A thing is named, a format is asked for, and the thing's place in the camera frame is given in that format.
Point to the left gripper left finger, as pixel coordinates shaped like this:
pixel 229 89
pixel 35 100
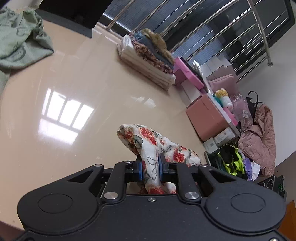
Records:
pixel 118 177

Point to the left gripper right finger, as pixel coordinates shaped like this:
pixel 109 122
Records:
pixel 182 176

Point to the red floral white dress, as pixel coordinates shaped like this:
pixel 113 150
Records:
pixel 149 144

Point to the stack of folded clothes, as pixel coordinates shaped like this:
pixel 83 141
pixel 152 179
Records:
pixel 147 53

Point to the neon yellow black garment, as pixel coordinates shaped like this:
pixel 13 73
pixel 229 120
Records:
pixel 232 161

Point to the salmon pink storage box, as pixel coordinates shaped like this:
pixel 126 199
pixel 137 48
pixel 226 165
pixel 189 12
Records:
pixel 209 118

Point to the pink quilted jacket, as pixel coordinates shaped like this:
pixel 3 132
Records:
pixel 258 141

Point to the yellow white plush toy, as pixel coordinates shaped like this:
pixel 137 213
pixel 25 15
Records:
pixel 224 99

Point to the pink cushion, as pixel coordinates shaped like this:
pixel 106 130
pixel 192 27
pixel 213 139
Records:
pixel 227 82

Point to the steel window railing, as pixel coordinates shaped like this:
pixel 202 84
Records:
pixel 198 31

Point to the black tablet with cover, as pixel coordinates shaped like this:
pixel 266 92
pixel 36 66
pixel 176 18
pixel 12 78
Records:
pixel 81 16

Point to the green patterned garment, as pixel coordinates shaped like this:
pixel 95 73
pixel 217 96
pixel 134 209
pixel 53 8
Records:
pixel 23 41

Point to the black bag with straps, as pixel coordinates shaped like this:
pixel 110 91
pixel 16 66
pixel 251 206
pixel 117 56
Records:
pixel 253 105

